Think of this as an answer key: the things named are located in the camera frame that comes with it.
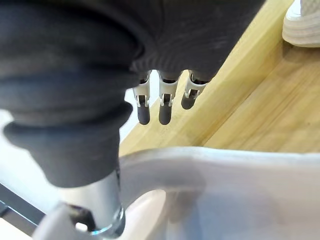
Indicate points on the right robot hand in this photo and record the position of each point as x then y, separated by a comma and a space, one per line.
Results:
75, 75

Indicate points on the white slipper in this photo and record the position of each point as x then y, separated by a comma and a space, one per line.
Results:
200, 195

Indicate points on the wooden shoe rack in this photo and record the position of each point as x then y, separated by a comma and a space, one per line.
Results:
237, 100

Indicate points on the white sneaker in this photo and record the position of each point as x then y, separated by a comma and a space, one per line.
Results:
302, 22

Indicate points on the black metal frame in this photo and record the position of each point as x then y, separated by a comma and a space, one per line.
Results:
15, 202

